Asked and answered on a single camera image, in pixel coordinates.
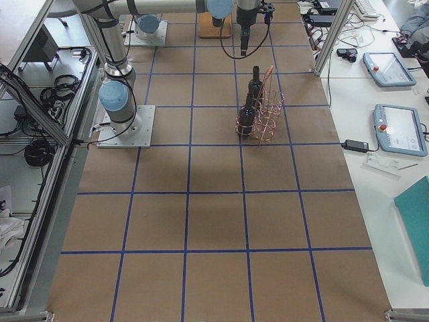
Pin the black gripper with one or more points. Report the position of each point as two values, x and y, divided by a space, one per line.
246 17

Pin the black wine bottle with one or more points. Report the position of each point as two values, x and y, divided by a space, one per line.
255 84
246 118
217 22

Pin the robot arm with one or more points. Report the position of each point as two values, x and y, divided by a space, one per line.
106 14
146 26

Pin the wooden tray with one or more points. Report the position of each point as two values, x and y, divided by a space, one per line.
206 29

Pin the blue teach pendant far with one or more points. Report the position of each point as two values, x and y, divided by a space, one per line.
387 69

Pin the blue teach pendant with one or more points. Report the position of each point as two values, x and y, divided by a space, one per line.
398 130
387 69

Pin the black adapter on right table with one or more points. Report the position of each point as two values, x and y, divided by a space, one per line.
356 146

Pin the blue teach pendant near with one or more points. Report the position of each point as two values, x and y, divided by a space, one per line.
398 130

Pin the clear acrylic piece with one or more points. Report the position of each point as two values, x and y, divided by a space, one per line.
386 165

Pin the teal box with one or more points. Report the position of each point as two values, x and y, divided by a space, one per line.
413 206

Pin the copper wire bottle basket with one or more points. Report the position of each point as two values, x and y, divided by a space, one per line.
268 109

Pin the aluminium frame post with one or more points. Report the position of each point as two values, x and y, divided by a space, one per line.
334 31

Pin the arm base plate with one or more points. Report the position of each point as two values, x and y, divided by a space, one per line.
135 37
133 134

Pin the aluminium side frame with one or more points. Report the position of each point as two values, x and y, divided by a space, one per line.
31 187

